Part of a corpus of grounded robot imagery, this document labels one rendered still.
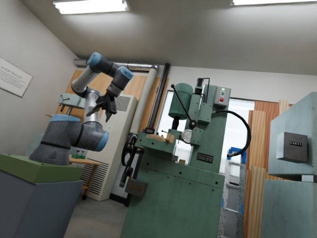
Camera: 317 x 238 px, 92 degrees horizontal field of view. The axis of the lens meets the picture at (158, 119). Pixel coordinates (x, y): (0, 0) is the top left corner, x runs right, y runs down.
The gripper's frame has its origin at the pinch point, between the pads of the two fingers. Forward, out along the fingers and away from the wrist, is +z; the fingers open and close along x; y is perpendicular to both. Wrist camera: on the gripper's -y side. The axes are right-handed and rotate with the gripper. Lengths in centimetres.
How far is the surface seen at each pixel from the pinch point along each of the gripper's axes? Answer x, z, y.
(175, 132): -59, -19, -20
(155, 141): -22.1, -10.8, -30.5
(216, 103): -61, -58, -32
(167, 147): -25.1, -12.7, -37.8
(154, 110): -167, -13, 94
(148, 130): -39.4, -8.4, -9.0
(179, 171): -43, -2, -47
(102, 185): -121, 126, 54
